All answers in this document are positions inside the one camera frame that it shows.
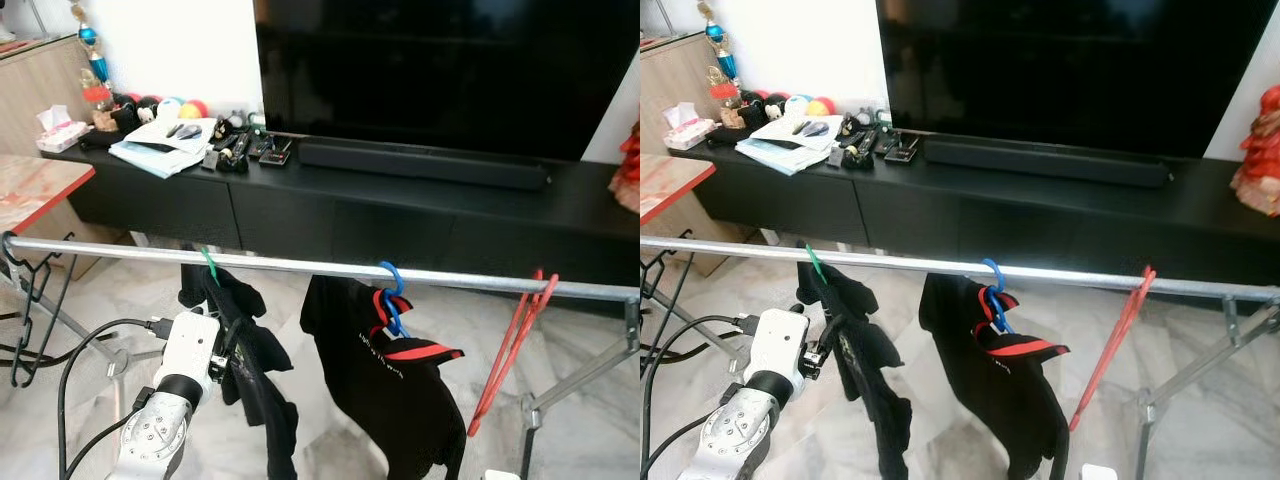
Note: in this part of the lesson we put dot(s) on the red plastic hanger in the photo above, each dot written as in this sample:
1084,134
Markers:
511,350
1111,350

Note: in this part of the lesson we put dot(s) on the white blue ball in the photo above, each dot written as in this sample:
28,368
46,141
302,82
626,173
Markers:
798,103
170,105

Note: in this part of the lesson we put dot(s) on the black shirt red collar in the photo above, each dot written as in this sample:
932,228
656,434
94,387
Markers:
370,390
985,390

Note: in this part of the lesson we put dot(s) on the black remote control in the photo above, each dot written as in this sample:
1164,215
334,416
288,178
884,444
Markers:
858,136
232,141

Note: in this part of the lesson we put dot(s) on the white paper stack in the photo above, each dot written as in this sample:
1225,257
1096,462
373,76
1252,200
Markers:
780,148
150,150

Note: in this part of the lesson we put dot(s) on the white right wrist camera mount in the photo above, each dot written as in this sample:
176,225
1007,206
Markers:
1098,473
500,475

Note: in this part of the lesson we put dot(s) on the red laughing buddha statue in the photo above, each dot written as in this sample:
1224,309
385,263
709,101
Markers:
628,170
1262,150

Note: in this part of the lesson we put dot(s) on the black flat television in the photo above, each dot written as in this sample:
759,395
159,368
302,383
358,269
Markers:
450,70
1070,70

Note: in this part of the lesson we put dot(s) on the marble top table red edge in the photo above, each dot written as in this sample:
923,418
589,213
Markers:
35,190
665,185

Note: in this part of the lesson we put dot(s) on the red lidded jar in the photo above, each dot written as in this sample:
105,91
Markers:
723,92
97,95

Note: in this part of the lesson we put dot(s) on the black tape dispenser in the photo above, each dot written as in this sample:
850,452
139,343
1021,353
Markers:
858,159
233,162

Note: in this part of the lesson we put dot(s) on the blue plastic hanger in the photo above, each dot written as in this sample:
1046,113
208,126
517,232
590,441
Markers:
390,265
992,262

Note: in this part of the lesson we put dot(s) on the silver metal clothes rack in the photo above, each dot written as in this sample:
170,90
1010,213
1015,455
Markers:
300,265
900,263

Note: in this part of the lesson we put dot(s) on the orange yellow ball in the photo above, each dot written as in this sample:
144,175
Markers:
822,107
195,110

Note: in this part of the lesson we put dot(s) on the light wooden cabinet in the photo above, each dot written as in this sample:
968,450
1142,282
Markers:
40,90
675,90

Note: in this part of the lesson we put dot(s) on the black plush toy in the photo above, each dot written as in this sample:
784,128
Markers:
128,112
755,108

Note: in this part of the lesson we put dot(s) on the green plastic hanger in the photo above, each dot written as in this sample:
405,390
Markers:
815,263
209,264

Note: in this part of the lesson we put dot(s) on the blue gold trophy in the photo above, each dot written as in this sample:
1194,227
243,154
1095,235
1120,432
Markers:
97,65
725,65

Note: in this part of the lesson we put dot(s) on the pink tissue box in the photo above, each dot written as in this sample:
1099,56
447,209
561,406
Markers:
62,135
690,132

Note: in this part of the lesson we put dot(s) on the black low television cabinet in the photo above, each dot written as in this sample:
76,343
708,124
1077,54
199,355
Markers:
350,215
980,215

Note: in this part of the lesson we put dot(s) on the dark computer mouse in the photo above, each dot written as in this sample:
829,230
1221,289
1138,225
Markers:
190,132
817,129

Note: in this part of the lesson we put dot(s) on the dark navy polo shirt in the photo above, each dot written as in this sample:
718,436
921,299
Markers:
255,350
870,360

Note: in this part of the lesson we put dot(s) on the black soundbar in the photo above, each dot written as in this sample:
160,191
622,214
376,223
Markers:
1040,162
420,165

